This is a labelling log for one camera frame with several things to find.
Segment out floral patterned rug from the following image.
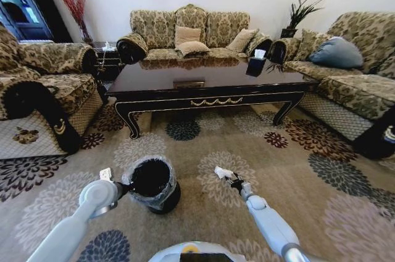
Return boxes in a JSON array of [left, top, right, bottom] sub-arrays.
[[0, 101, 395, 262]]

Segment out damask armchair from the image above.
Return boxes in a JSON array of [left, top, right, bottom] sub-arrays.
[[0, 22, 107, 161]]

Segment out black round trash bin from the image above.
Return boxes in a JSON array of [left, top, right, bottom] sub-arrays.
[[122, 155, 182, 215]]

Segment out clear plastic bin liner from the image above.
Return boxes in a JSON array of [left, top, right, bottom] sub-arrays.
[[122, 155, 177, 209]]

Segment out green leafy plant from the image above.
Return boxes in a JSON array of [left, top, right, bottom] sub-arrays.
[[288, 0, 326, 31]]

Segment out dark glossy wooden coffee table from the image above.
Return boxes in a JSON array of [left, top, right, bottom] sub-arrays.
[[104, 54, 320, 139]]

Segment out dark wooden side table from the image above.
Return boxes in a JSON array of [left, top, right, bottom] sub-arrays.
[[92, 41, 126, 74]]

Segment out three-seat damask sofa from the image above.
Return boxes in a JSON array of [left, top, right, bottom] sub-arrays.
[[116, 4, 274, 64]]

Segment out white paper trash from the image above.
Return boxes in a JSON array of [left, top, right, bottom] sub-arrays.
[[214, 166, 232, 180]]

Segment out black tissue box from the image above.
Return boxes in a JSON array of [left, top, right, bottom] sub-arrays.
[[246, 56, 267, 77]]

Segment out dark square plant pot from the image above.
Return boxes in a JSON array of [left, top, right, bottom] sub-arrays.
[[280, 28, 299, 40]]

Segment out damask patterned cushion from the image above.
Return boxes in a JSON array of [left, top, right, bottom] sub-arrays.
[[294, 28, 333, 62]]

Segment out white robot front shell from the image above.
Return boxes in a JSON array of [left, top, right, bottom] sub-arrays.
[[148, 241, 247, 262]]

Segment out long damask sofa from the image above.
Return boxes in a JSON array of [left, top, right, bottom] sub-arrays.
[[271, 11, 395, 161]]

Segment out beige square cushion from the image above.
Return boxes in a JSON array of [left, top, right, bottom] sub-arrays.
[[174, 26, 201, 47], [174, 41, 211, 57], [227, 28, 259, 53]]

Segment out red dried branches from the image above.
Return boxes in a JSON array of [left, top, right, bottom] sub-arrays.
[[51, 0, 93, 40]]

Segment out blue cushion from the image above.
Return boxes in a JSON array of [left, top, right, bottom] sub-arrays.
[[308, 36, 365, 70]]

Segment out blue glass-door cabinet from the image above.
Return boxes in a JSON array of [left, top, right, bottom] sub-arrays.
[[0, 0, 55, 42]]

